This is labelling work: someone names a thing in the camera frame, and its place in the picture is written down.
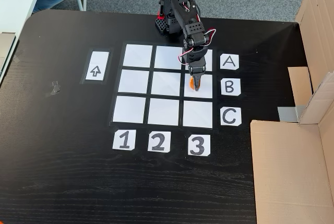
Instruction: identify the paper sheet number 1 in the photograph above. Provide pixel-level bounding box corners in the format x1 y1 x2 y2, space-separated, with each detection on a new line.
112 129 136 151

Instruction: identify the paper sheet letter A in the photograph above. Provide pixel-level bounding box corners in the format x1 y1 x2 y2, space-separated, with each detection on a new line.
220 53 240 70

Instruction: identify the paper sheet letter C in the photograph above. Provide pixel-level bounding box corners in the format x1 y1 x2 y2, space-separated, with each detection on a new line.
220 107 242 126

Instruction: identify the brown cardboard panel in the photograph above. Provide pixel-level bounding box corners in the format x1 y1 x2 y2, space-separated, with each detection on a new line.
249 71 334 224
287 0 334 107

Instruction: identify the white arrow paper sheet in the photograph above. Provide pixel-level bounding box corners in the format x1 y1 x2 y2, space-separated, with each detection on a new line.
85 50 110 81

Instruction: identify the paper sheet letter B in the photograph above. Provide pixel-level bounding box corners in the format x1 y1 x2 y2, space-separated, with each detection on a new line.
221 78 242 96

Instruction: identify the red black spring clamp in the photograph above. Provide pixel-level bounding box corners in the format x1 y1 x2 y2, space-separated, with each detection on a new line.
156 0 168 20

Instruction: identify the clear crumpled tape piece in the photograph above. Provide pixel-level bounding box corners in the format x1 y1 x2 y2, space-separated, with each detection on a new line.
46 80 62 97

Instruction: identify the dark tape piece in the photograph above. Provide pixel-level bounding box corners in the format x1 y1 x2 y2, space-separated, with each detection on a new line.
14 49 26 64

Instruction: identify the white nine-square grid sheet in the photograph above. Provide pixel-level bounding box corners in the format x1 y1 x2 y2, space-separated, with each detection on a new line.
109 41 218 130

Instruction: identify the round orange token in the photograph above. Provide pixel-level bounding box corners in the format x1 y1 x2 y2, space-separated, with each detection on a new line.
188 77 202 90

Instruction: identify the paper sheet number 3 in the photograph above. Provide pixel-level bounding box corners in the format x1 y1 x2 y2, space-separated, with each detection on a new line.
187 134 211 157

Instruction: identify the paper sheet number 2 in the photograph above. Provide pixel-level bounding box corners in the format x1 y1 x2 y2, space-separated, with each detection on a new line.
147 131 172 152

